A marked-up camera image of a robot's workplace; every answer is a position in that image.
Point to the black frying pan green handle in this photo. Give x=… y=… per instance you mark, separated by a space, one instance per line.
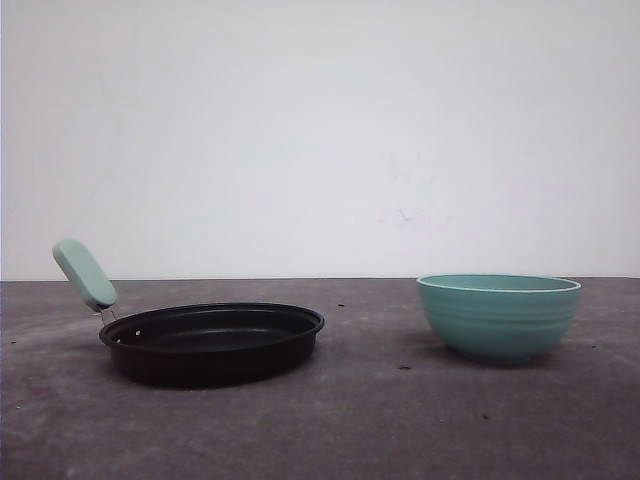
x=192 y=346

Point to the teal ceramic bowl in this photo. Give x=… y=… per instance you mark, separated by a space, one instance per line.
x=502 y=319

